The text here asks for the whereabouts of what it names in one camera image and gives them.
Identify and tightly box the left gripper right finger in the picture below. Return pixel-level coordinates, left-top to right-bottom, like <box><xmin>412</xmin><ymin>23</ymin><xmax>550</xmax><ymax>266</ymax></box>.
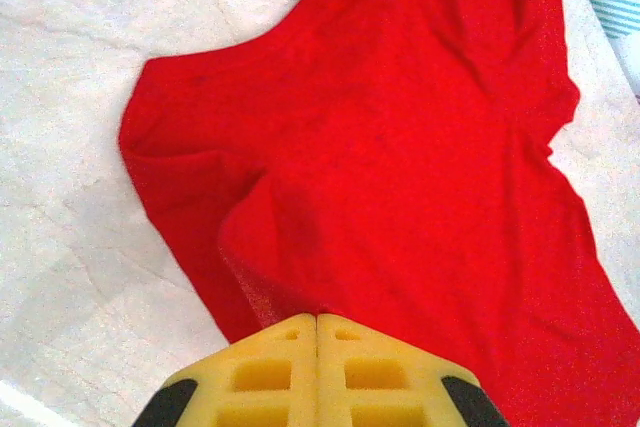
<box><xmin>315</xmin><ymin>313</ymin><xmax>511</xmax><ymax>427</ymax></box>

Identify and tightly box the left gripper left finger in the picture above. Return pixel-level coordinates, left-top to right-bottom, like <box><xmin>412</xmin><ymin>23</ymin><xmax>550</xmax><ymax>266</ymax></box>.
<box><xmin>132</xmin><ymin>313</ymin><xmax>320</xmax><ymax>427</ymax></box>

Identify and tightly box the red t-shirt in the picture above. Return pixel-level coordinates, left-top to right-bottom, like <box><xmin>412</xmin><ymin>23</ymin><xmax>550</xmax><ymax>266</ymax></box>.
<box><xmin>117</xmin><ymin>0</ymin><xmax>640</xmax><ymax>427</ymax></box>

